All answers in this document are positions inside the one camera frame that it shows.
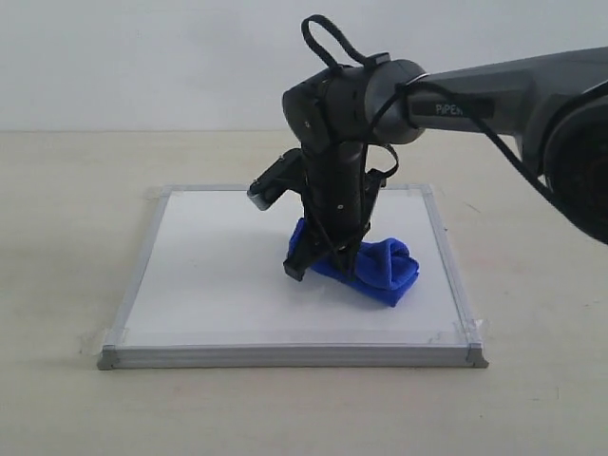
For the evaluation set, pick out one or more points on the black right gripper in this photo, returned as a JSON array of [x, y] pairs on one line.
[[334, 205]]

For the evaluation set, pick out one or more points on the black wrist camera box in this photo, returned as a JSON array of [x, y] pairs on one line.
[[285, 174]]

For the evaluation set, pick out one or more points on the blue cloth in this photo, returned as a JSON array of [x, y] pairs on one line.
[[384, 271]]

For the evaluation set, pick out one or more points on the white board with metal frame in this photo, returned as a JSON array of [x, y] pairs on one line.
[[209, 291]]

